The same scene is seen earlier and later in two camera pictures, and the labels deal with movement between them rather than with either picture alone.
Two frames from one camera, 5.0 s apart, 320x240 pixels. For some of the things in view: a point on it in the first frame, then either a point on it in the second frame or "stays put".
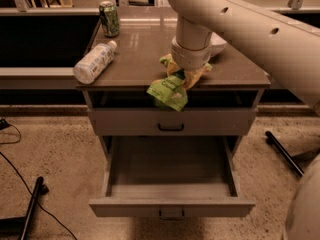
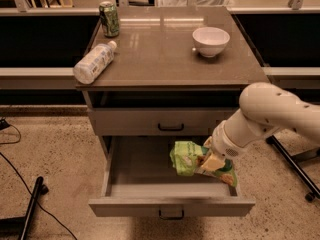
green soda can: (109, 18) stays put
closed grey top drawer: (153, 121) stays put
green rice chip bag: (170, 91) to (186, 155)
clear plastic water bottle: (91, 65) stays put
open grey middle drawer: (172, 177) stays put
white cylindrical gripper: (190, 59) to (222, 145)
